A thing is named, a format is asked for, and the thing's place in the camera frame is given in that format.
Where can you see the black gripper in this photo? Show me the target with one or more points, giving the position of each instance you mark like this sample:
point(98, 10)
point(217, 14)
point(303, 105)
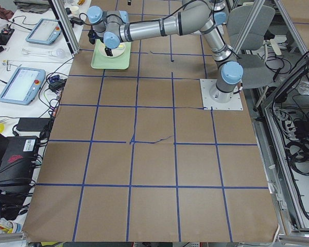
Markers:
point(108, 51)

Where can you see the white round plate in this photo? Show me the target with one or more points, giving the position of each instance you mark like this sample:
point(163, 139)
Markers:
point(115, 52)

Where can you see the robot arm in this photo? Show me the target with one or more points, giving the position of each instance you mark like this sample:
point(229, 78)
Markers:
point(113, 28)

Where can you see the light green tray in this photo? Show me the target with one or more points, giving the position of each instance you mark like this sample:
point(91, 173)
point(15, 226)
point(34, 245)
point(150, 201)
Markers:
point(101, 62)

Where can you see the white light bulb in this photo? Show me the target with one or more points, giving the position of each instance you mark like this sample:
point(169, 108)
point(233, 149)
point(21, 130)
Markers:
point(58, 53)

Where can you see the paper cup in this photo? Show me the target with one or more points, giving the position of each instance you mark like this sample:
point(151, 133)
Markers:
point(74, 10)

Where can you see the far teach pendant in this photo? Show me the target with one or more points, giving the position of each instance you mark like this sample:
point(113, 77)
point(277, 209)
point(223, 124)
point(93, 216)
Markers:
point(45, 32)

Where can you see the teach pendant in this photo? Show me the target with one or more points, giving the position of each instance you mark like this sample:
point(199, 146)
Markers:
point(23, 86)
point(45, 32)

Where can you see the near teach pendant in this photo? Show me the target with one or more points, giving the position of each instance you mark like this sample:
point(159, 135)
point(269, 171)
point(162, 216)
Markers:
point(23, 86)

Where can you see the flat black power supply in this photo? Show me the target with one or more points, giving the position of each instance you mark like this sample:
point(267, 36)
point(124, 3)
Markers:
point(30, 124)

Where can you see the black laptop computer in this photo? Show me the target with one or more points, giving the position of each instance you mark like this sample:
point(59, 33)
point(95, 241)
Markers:
point(18, 155)

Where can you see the diagonal aluminium frame post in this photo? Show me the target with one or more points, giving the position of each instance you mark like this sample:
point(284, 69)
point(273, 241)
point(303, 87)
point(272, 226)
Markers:
point(62, 17)

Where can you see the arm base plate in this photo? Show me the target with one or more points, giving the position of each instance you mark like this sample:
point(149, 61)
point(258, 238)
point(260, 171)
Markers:
point(213, 99)

